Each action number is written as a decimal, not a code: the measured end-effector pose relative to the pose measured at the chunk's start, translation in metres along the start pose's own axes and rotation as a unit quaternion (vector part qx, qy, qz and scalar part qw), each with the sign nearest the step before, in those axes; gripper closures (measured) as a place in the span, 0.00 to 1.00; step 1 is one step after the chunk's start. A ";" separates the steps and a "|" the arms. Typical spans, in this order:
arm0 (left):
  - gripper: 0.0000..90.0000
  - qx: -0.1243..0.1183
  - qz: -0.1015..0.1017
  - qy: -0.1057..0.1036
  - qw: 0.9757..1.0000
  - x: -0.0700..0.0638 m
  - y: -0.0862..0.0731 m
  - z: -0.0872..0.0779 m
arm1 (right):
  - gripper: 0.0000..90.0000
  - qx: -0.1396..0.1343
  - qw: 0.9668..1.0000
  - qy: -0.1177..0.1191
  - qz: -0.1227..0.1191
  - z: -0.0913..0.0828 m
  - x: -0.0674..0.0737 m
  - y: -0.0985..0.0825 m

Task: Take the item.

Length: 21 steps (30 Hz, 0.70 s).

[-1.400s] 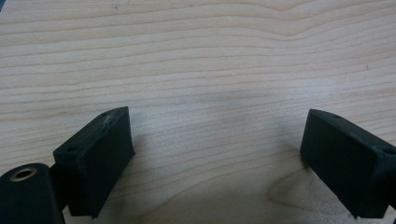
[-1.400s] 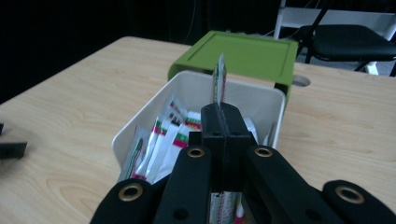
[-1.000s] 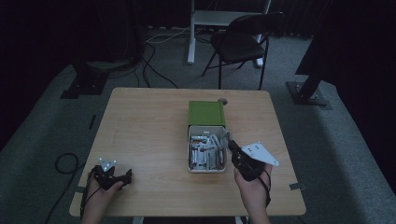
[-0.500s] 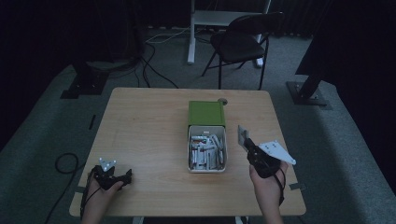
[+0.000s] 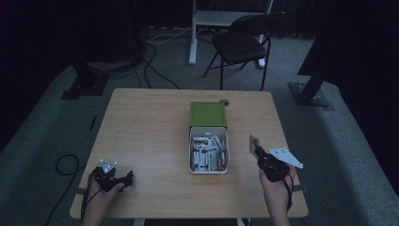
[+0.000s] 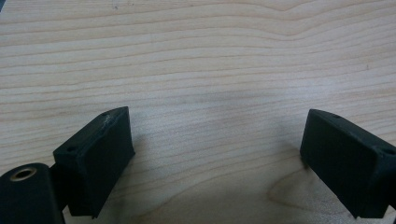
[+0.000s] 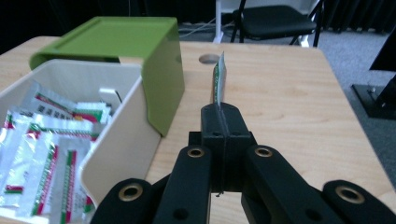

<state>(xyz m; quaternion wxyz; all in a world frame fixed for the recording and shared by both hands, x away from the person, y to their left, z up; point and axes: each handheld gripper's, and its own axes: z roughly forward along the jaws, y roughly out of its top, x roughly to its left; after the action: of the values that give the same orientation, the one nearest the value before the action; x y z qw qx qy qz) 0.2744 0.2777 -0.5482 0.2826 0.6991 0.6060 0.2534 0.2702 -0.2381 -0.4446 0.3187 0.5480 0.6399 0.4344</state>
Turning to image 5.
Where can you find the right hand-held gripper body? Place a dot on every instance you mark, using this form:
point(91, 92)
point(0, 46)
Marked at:
point(276, 166)

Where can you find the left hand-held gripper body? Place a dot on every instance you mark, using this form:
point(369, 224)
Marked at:
point(106, 179)

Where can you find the silver sachet packet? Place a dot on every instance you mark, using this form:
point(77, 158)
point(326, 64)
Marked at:
point(252, 144)

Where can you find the white storage box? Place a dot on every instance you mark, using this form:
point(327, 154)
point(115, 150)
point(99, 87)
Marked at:
point(192, 150)

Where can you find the person's left hand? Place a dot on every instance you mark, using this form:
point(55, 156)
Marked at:
point(105, 196)

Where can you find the person's right hand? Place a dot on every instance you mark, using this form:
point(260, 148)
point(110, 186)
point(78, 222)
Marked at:
point(277, 188)

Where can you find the pile of silver sachets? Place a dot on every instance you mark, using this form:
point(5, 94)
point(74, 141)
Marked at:
point(208, 152)

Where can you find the small black floor strip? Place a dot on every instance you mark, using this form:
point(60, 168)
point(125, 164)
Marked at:
point(92, 123)

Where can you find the grey table grommet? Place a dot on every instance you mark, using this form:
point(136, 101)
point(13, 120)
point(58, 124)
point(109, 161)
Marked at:
point(225, 101)

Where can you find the green box lid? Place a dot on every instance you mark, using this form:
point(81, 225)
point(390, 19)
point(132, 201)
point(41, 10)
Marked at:
point(207, 114)

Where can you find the black stand base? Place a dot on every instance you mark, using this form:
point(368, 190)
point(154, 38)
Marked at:
point(309, 94)
point(86, 86)

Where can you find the black folding chair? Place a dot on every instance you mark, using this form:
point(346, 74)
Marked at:
point(240, 47)

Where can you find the white desk frame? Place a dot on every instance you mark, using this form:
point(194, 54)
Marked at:
point(216, 18)

